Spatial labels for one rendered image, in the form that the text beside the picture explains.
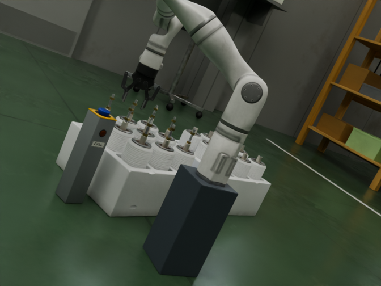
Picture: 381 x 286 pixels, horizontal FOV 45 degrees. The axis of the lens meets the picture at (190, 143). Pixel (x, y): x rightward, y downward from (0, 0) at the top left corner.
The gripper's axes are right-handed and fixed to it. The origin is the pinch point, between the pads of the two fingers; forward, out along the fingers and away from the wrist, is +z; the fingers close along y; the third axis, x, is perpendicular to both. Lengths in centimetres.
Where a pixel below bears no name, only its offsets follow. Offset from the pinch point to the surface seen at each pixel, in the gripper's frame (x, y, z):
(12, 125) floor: 30, -44, 36
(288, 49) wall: 392, 132, -61
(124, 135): -4.6, 1.8, 11.7
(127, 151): -11.6, 4.9, 14.5
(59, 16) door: 264, -98, 4
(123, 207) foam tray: -16.2, 11.4, 32.0
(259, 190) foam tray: 39, 68, 22
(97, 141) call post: -20.3, -5.0, 12.6
